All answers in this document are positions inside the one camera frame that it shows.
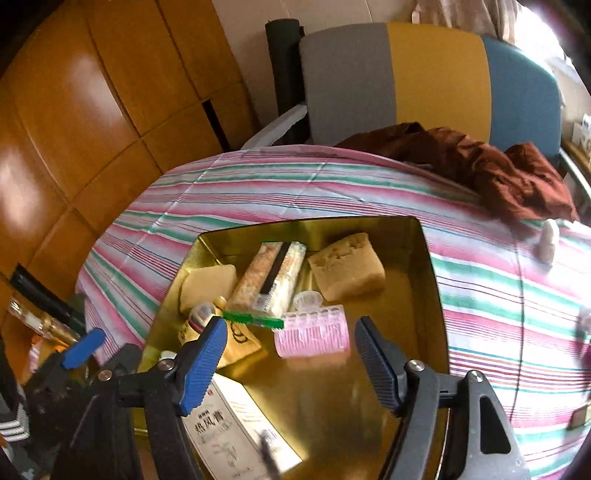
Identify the person's left forearm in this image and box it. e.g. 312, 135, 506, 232
0, 337, 35, 480

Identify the clear hair roller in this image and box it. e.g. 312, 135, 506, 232
293, 291, 324, 312

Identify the wooden desk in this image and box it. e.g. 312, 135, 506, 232
561, 141, 591, 169

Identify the beige sponge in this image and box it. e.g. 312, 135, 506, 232
179, 264, 238, 315

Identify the grey bed frame rail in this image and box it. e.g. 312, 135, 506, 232
240, 104, 308, 151
558, 148, 591, 208

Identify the glass bottle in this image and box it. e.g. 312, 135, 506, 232
7, 295, 81, 347

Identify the window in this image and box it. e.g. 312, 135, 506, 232
531, 9, 583, 75

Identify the brown-red crumpled cloth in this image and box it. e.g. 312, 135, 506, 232
335, 122, 580, 224

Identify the small white roll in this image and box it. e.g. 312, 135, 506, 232
538, 219, 560, 265

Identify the pink hair roller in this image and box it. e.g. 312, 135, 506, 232
274, 305, 350, 360

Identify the white medicine box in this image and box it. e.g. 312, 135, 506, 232
182, 373, 303, 480

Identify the puffed rice snack packet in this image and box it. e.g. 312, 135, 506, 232
224, 241, 308, 329

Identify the black bar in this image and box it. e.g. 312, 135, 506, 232
9, 264, 86, 333

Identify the tan pouch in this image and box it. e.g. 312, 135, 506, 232
178, 318, 263, 370

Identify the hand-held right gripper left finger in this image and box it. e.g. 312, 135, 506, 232
51, 315, 228, 480

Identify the small white bottle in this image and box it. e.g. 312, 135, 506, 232
187, 300, 228, 344

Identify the wooden wardrobe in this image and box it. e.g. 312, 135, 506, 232
0, 0, 259, 333

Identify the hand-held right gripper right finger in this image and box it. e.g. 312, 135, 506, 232
355, 316, 532, 480

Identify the yellow-brown sponge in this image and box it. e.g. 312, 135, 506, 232
307, 232, 386, 303

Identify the gold metal tin box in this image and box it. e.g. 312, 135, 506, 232
134, 216, 451, 480

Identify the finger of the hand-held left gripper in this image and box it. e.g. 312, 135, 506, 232
61, 329, 106, 369

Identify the black bed post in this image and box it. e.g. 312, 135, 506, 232
264, 18, 308, 146

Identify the white carton box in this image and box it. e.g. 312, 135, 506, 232
573, 115, 591, 151

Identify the checked pink curtain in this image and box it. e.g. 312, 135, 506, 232
413, 0, 532, 44

